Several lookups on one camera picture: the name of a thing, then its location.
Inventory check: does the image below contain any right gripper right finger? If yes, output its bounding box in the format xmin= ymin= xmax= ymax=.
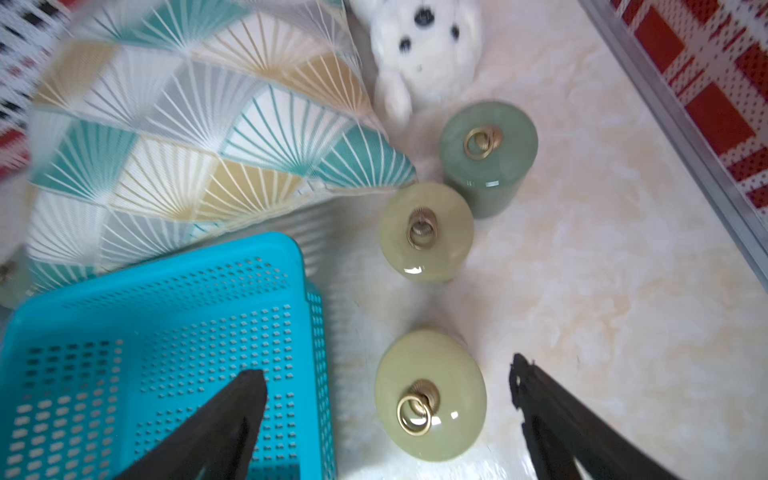
xmin=509 ymin=353 xmax=676 ymax=479

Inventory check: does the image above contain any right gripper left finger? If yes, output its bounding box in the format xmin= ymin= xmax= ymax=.
xmin=118 ymin=370 xmax=268 ymax=480

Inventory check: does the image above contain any teal plastic basket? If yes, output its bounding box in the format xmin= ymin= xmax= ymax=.
xmin=1 ymin=232 xmax=337 ymax=479

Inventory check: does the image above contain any light green tea canister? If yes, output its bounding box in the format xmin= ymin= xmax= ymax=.
xmin=379 ymin=182 xmax=474 ymax=283

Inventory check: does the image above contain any dark green tea canister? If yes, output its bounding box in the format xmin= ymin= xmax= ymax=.
xmin=1 ymin=247 xmax=32 ymax=310

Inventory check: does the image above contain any fan pattern pillow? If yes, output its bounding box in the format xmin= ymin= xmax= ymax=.
xmin=24 ymin=1 xmax=416 ymax=293

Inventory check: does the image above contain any white plush bear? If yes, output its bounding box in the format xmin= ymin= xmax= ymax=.
xmin=347 ymin=0 xmax=484 ymax=130

